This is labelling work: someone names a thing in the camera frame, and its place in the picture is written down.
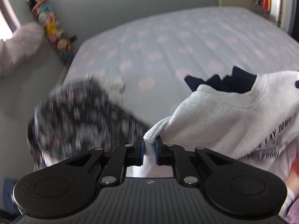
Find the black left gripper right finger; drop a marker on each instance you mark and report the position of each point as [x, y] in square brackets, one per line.
[231, 186]

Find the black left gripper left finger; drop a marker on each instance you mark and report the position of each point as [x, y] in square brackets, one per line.
[69, 186]

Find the grey printed sweatshirt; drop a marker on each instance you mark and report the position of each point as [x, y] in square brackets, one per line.
[251, 118]

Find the red orange clothing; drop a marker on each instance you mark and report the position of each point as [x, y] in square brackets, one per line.
[292, 184]

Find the dark floral garment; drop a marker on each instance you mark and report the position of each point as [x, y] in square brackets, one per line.
[79, 116]

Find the colourful plush toy strip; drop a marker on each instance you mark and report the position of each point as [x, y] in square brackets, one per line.
[44, 13]

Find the pink fluffy pillow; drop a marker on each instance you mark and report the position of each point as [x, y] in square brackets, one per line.
[24, 43]

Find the polka dot bed sheet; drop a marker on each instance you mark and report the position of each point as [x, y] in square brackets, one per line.
[152, 56]

